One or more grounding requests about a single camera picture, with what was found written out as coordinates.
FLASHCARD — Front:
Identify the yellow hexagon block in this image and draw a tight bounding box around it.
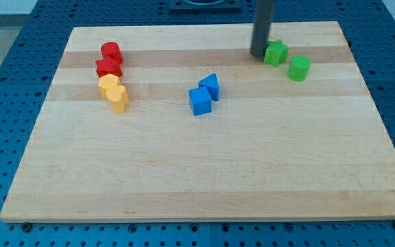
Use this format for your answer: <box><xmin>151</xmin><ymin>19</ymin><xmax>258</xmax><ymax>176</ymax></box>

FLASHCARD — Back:
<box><xmin>97</xmin><ymin>73</ymin><xmax>121</xmax><ymax>99</ymax></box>

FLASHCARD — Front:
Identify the blue cube block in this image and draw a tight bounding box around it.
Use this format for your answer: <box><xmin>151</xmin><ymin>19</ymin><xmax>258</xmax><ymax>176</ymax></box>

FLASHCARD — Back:
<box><xmin>189</xmin><ymin>87</ymin><xmax>212</xmax><ymax>116</ymax></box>

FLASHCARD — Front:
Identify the green cylinder block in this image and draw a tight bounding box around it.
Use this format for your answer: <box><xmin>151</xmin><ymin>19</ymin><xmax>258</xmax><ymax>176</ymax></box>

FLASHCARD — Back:
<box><xmin>287</xmin><ymin>55</ymin><xmax>311</xmax><ymax>82</ymax></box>

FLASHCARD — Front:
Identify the red cylinder block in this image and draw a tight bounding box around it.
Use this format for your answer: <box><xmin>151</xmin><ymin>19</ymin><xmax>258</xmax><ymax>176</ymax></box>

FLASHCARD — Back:
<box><xmin>100</xmin><ymin>42</ymin><xmax>123</xmax><ymax>64</ymax></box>

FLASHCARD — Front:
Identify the yellow heart block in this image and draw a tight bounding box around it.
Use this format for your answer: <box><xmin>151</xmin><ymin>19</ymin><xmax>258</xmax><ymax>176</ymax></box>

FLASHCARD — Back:
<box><xmin>106</xmin><ymin>85</ymin><xmax>130</xmax><ymax>114</ymax></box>

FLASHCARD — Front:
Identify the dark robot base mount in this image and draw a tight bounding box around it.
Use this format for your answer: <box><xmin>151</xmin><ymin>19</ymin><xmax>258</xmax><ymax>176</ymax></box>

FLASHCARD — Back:
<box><xmin>167</xmin><ymin>0</ymin><xmax>242</xmax><ymax>12</ymax></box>

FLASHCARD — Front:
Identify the green star block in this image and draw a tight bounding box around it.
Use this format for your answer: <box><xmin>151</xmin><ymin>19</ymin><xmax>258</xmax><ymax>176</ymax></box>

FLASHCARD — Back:
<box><xmin>264</xmin><ymin>40</ymin><xmax>289</xmax><ymax>67</ymax></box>

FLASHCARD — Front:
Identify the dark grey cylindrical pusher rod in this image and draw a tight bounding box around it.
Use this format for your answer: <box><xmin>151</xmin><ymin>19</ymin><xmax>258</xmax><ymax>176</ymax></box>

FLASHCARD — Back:
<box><xmin>250</xmin><ymin>0</ymin><xmax>276</xmax><ymax>58</ymax></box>

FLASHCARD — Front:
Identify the red star block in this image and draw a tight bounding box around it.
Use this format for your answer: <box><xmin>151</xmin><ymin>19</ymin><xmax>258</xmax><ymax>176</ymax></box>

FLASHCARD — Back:
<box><xmin>95</xmin><ymin>57</ymin><xmax>123</xmax><ymax>78</ymax></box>

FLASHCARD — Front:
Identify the blue triangle block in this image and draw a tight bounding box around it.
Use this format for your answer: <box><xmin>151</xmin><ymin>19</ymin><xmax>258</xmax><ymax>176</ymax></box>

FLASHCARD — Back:
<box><xmin>198</xmin><ymin>73</ymin><xmax>219</xmax><ymax>101</ymax></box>

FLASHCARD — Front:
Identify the wooden board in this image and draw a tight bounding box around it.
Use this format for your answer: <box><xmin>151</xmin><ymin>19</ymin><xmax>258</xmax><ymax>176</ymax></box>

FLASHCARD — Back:
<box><xmin>0</xmin><ymin>21</ymin><xmax>395</xmax><ymax>223</ymax></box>

